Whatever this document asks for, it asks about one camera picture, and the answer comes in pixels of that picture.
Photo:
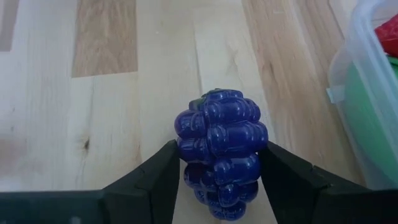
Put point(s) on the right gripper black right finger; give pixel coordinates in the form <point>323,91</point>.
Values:
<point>326,208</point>

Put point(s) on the purple toy grape bunch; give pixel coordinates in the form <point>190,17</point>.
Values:
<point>224,140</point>

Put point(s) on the clear plastic tupperware container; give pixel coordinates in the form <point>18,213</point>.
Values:
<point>351,62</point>

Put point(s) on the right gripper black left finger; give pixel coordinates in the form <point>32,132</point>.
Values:
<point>93,208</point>

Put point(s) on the red toy strawberry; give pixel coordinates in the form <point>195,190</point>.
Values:
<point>390,37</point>

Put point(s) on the smooth green toy vegetable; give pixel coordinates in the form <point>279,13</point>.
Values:
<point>373,130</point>

